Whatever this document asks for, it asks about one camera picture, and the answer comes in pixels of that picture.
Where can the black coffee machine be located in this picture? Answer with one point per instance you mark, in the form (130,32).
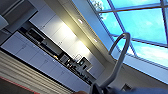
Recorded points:
(83,64)

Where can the white kitchen lower cabinets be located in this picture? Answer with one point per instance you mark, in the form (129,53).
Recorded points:
(30,55)

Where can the glass skylight window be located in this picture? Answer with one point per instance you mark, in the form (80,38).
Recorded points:
(140,23)

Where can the black microwave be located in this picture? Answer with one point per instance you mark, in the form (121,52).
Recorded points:
(34,35)

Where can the steel refrigerator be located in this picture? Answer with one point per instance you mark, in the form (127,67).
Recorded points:
(13,13)

